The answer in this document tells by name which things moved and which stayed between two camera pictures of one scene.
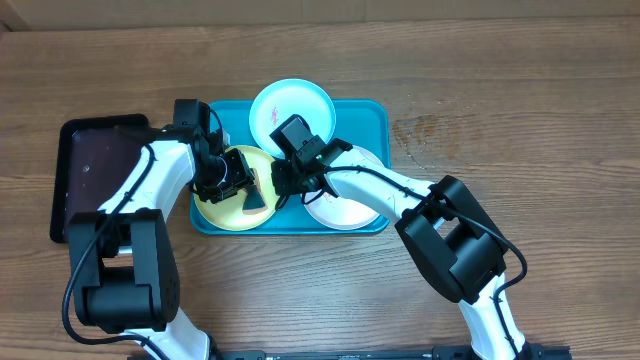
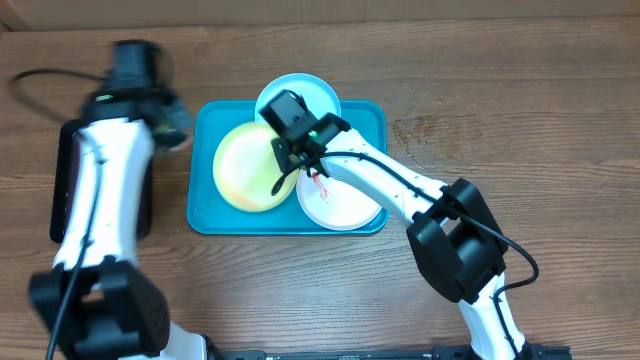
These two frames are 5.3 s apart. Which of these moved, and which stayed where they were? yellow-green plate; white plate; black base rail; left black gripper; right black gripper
Moved: yellow-green plate; left black gripper; right black gripper
Stayed: black base rail; white plate
